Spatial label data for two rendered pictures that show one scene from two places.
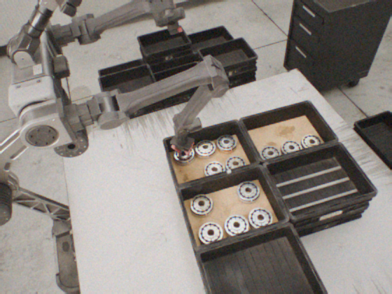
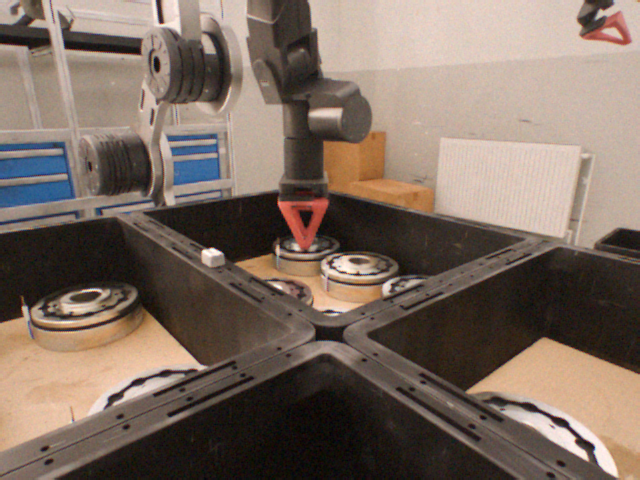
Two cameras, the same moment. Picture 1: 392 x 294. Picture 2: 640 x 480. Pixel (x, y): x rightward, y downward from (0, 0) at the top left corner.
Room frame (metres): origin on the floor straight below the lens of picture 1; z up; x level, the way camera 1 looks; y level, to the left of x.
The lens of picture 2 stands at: (0.77, -0.48, 1.07)
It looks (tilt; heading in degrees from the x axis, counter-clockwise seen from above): 19 degrees down; 62
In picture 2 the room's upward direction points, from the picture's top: straight up
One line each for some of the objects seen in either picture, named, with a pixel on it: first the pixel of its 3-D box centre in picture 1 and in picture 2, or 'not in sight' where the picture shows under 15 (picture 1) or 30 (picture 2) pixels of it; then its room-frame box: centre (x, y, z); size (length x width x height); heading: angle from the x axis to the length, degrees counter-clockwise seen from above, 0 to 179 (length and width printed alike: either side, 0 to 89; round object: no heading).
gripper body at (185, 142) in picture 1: (181, 138); (304, 163); (1.04, 0.08, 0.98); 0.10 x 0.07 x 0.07; 61
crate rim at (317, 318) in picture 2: (209, 152); (314, 233); (0.99, -0.04, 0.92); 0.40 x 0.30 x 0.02; 102
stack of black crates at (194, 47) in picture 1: (209, 54); not in sight; (2.58, -0.18, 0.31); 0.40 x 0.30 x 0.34; 106
